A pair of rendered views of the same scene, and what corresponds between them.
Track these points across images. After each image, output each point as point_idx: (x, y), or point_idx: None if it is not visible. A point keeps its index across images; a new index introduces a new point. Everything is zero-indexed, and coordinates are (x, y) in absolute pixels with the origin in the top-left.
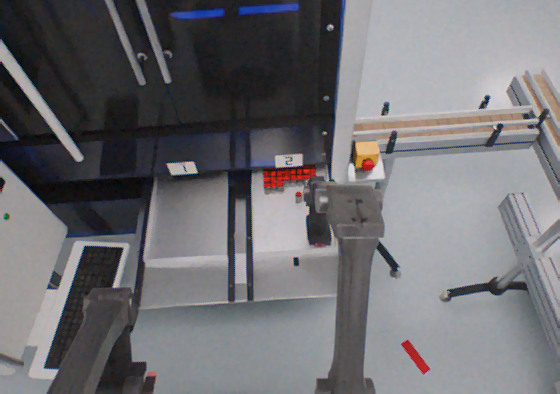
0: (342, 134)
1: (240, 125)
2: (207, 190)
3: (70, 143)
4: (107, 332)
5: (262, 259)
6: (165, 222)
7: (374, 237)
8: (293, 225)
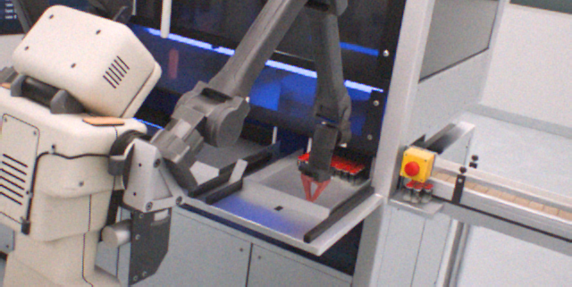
0: (393, 111)
1: (303, 62)
2: (246, 149)
3: (167, 13)
4: None
5: (248, 194)
6: None
7: None
8: (301, 193)
